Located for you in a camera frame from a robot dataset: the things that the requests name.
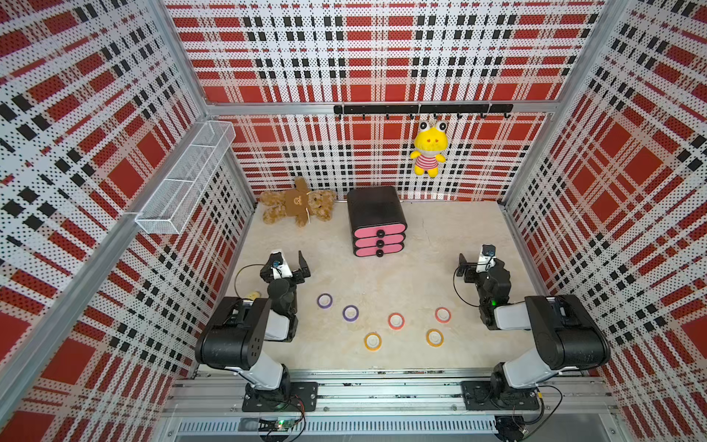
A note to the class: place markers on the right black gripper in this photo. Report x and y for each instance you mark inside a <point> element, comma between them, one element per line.
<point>471,270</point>

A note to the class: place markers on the pink drawer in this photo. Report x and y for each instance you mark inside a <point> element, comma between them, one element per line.
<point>379,251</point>
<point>379,231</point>
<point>375,242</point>

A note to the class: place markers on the black hook rail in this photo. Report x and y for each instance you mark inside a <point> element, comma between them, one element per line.
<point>481,109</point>

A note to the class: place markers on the orange tape roll left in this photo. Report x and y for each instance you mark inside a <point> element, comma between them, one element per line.
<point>373,342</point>

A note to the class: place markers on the red tape roll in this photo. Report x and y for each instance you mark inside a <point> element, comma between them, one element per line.
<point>396,321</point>
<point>443,315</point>

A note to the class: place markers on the black connector box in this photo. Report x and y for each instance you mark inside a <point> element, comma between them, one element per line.
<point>510,428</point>

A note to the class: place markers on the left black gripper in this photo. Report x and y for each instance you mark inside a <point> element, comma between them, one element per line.
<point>301,273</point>

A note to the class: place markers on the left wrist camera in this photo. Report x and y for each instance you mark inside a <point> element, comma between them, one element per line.
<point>284,271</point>

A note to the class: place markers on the aluminium mounting rail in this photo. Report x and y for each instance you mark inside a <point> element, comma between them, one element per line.
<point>381,391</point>

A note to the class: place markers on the brown teddy bear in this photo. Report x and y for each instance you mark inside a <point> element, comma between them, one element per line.
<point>299,202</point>

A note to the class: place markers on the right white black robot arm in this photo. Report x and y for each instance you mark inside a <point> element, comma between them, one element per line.
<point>564,334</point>

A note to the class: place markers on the purple tape roll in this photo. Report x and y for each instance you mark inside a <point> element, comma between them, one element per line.
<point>325,301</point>
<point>351,313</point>

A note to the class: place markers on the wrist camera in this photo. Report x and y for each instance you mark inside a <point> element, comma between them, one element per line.
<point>486,259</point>
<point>284,271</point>

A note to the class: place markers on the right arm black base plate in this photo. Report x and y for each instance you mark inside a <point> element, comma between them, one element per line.
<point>480,396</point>

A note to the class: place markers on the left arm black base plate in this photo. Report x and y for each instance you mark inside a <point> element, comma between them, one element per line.
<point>293,397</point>

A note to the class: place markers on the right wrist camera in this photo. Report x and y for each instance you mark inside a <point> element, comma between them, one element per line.
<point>486,259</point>

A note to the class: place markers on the orange tape roll right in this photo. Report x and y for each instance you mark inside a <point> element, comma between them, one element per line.
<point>434,338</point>

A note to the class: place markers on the orange tape roll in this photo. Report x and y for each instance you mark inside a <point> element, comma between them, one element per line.
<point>434,338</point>
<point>373,342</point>

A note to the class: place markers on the white wire mesh basket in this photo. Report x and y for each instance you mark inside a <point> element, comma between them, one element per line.
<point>171,205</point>

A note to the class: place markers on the yellow frog plush toy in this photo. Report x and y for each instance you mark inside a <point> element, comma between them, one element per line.
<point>429,145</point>

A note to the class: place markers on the green circuit board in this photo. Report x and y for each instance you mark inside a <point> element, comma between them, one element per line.
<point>277,425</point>

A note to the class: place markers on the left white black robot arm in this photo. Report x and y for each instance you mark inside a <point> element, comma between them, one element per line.
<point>234,337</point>

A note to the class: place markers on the black drawer cabinet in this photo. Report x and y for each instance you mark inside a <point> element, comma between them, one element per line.
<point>374,206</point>

